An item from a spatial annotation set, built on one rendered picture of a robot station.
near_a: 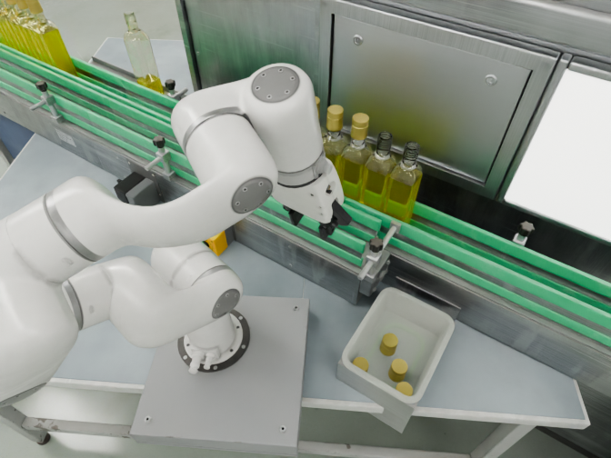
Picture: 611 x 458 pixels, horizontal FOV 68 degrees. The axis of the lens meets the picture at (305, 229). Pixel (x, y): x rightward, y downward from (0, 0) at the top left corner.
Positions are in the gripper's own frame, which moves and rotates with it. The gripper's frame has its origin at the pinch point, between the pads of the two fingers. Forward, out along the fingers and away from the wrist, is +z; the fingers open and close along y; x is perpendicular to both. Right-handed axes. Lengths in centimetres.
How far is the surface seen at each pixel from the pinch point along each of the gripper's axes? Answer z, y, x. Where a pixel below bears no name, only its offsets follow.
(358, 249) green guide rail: 27.2, -1.8, -9.6
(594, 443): 110, -79, -17
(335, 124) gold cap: 11.5, 12.2, -26.4
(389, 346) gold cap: 37.1, -16.0, 3.5
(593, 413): 94, -72, -21
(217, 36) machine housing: 17, 59, -43
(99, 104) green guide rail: 31, 90, -16
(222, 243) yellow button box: 41, 34, 1
